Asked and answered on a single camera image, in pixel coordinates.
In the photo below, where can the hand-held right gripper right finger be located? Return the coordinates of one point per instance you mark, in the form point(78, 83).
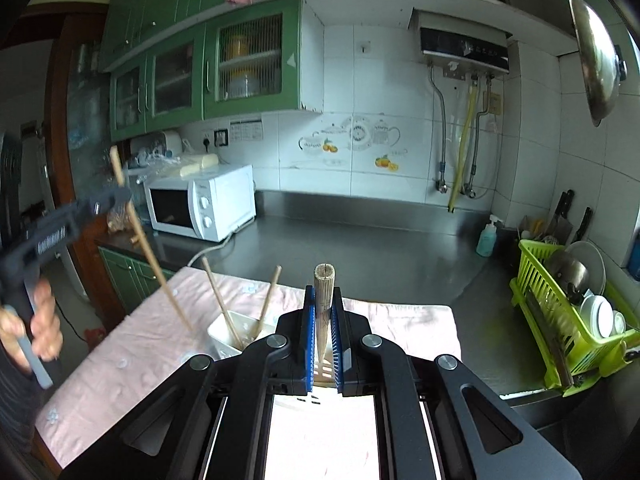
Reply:
point(337, 340)

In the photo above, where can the blue soap pump bottle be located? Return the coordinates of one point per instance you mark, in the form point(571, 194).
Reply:
point(486, 240)

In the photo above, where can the black wall socket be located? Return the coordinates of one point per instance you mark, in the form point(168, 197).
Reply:
point(221, 137)

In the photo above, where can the yellow container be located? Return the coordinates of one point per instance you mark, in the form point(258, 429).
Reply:
point(236, 47)

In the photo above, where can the large white plate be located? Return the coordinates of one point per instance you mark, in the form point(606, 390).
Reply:
point(592, 262)

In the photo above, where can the green plastic dish rack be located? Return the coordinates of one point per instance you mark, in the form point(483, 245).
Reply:
point(545, 310)

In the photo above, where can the white microwave oven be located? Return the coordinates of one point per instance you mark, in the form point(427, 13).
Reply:
point(220, 195)

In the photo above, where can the brown bamboo chopstick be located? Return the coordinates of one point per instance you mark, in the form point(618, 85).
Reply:
point(220, 300)
point(160, 272)
point(323, 300)
point(269, 300)

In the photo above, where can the person's left forearm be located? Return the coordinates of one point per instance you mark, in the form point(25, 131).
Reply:
point(12, 405)

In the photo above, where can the green base cabinet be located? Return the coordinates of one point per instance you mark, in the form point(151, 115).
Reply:
point(125, 272)

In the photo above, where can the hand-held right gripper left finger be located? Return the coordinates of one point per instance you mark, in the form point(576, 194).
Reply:
point(310, 330)

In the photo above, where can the green wall cabinet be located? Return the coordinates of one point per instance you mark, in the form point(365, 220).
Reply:
point(200, 60)

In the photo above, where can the white wall socket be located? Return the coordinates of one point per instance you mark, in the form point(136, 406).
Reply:
point(206, 142)

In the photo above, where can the pale yellow packet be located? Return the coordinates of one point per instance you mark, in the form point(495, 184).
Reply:
point(197, 164)

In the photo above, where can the hanging steel wok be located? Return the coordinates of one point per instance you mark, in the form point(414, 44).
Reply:
point(592, 60)

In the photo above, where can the beige wall box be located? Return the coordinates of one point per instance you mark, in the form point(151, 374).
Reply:
point(493, 104)

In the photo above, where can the white printed wall label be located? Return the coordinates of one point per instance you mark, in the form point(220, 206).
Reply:
point(246, 130)

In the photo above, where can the clear plastic bag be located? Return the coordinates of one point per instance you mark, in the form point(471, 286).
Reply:
point(120, 220)

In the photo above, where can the person's left hand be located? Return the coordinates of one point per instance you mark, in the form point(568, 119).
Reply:
point(47, 325)

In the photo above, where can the brown glass-door cabinet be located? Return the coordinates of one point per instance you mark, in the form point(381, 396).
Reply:
point(85, 110)

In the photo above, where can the cream plastic utensil holder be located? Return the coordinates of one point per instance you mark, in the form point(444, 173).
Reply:
point(220, 335)

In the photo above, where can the pink and blue blanket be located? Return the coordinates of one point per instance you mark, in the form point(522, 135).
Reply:
point(125, 360)

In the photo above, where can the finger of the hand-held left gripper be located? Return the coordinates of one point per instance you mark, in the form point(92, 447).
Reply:
point(105, 205)

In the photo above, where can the white rounded appliance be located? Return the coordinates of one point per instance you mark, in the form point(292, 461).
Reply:
point(171, 144)

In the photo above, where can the small white bowl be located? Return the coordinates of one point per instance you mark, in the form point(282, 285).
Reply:
point(620, 322)

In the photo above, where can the stack of white bowls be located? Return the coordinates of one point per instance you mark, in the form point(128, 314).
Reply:
point(244, 86)

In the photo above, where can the wall water heater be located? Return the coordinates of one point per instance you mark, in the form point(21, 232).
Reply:
point(460, 40)

